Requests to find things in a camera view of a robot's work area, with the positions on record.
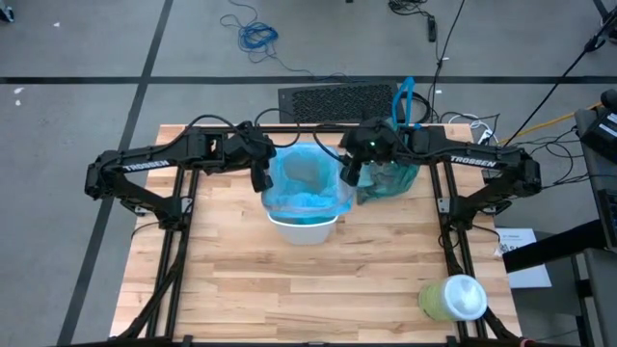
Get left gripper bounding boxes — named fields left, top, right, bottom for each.
left=224, top=121, right=278, bottom=194

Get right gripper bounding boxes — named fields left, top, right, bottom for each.
left=338, top=119, right=392, bottom=188

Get green drawstring trash bag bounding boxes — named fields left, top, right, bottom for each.
left=356, top=75, right=423, bottom=206

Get light blue trash bag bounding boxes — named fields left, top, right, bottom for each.
left=261, top=142, right=356, bottom=227

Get white plastic trash bin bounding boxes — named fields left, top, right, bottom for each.
left=266, top=144, right=356, bottom=246

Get black perforated computer case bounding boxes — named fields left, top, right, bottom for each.
left=278, top=81, right=407, bottom=125

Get white power strip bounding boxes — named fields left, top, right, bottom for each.
left=474, top=127, right=496, bottom=151

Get green wipes canister white lid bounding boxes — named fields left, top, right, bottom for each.
left=417, top=273, right=489, bottom=323

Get white printed paper sheet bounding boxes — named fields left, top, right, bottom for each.
left=494, top=227, right=553, bottom=289

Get black bar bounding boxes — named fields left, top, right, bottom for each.
left=502, top=219, right=608, bottom=275

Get black electronic device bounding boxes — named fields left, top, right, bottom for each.
left=577, top=89, right=617, bottom=163

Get black stand pole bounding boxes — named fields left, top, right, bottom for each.
left=500, top=9, right=617, bottom=150

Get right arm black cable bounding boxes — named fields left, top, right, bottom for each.
left=311, top=122, right=351, bottom=165

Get black aluminium table frame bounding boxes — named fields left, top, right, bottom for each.
left=115, top=123, right=524, bottom=347

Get blue coiled cable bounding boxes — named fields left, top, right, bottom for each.
left=220, top=0, right=358, bottom=83

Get black floor cable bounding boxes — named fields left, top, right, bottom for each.
left=388, top=0, right=469, bottom=121

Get yellow floor cable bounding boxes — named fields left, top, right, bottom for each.
left=484, top=102, right=604, bottom=153

